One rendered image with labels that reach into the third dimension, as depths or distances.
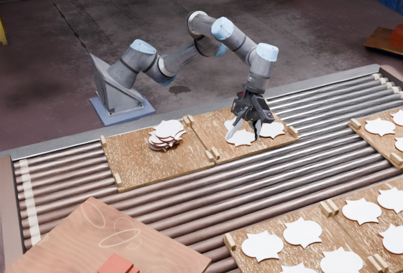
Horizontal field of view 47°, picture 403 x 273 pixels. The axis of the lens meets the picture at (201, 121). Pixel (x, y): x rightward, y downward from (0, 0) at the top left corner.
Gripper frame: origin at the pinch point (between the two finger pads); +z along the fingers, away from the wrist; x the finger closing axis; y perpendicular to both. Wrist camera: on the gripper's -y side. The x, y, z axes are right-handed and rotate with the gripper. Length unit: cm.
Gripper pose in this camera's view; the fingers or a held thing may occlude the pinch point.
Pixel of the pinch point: (242, 141)
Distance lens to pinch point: 166.7
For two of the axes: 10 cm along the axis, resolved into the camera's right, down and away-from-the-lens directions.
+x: -7.7, -0.5, -6.3
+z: -2.7, 9.2, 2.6
